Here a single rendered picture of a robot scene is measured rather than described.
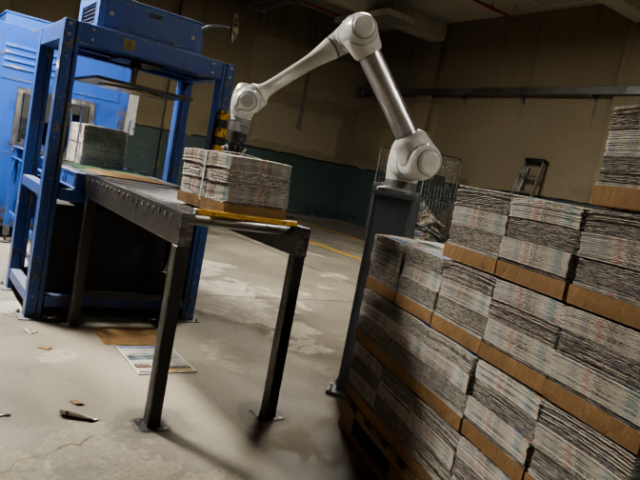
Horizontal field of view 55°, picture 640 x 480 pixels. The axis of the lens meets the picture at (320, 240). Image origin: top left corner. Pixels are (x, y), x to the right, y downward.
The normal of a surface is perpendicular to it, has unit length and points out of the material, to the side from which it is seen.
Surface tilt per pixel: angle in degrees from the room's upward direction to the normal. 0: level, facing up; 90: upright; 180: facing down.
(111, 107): 90
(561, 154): 90
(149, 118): 90
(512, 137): 90
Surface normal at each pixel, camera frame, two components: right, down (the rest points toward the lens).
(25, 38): 0.56, 0.19
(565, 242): -0.94, -0.14
